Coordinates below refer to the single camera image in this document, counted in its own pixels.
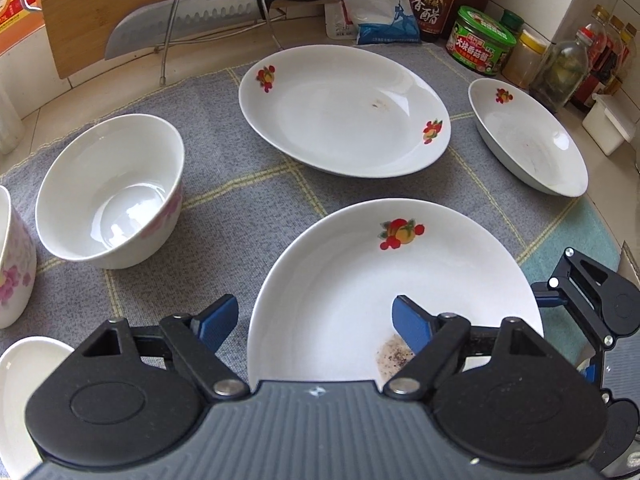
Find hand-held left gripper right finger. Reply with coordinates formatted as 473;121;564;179
382;294;551;401

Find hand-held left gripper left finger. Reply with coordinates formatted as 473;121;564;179
72;294;251;402

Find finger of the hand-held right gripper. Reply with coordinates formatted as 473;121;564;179
530;247;619;349
581;346;619;407

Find white pink floral bowl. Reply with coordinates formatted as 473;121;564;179
35;113;186;270

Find grey and teal checked towel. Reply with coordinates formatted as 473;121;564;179
0;42;623;381

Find small white fruit print plate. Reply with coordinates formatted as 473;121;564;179
467;78;589;198

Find white plastic container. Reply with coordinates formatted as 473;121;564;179
581;94;637;157

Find floral white cup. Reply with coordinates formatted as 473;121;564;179
0;185;38;331

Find plain white dish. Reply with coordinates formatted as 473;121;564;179
0;336;76;480

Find large white fruit print plate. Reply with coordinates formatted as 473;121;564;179
238;44;452;178

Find clear glass bottle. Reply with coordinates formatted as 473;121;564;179
529;27;593;113

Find yellow lid jar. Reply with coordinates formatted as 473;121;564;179
502;29;549;88

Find red label sauce bottle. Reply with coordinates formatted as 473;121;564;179
572;5;612;111

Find yellow cap sauce bottle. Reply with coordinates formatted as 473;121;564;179
602;15;627;96
619;22;639;86

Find green round can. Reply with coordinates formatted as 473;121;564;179
446;6;517;77

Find green cap jar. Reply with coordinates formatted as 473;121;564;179
500;9;525;36

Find blue white salt bag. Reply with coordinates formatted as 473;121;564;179
325;0;423;45

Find dark vinegar bottle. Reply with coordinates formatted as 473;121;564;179
411;0;463;43

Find orange cooking wine jug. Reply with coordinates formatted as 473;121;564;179
0;0;46;56

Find metal wire rack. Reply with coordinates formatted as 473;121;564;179
154;0;283;87

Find steel knife black handle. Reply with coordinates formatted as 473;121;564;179
104;0;353;62

